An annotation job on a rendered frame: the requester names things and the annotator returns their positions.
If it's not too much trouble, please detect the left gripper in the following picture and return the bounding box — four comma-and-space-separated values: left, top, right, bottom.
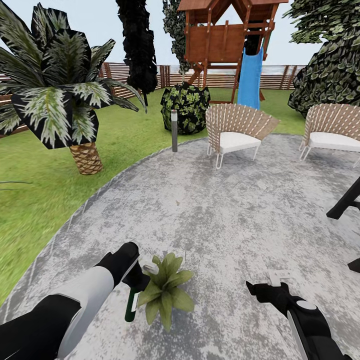
122, 268, 151, 292

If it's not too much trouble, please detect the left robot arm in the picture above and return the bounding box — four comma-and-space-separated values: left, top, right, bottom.
0, 242, 159, 360

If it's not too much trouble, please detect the insectifuge atomizer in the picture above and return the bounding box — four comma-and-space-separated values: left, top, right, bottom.
124, 286, 141, 323

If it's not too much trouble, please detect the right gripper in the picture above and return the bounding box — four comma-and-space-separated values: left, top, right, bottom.
246, 281, 289, 312

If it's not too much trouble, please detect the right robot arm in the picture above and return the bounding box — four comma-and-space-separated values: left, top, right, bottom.
246, 269, 353, 360

